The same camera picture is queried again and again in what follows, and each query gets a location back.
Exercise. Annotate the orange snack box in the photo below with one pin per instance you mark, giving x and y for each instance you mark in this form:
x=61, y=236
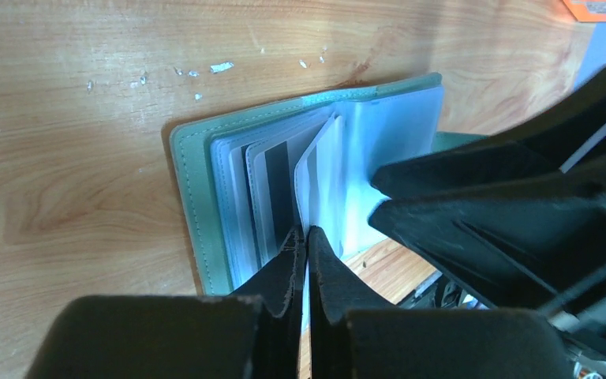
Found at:
x=590, y=11

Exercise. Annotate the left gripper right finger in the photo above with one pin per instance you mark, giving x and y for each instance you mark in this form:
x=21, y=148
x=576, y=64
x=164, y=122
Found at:
x=356, y=333

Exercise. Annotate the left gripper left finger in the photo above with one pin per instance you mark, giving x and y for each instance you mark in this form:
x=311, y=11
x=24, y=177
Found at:
x=253, y=332

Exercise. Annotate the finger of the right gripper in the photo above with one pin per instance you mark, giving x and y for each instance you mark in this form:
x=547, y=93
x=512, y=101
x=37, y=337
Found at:
x=569, y=132
x=536, y=243

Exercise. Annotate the green card holder wallet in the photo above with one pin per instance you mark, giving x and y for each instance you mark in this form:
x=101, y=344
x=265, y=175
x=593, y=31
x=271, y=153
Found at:
x=384, y=124

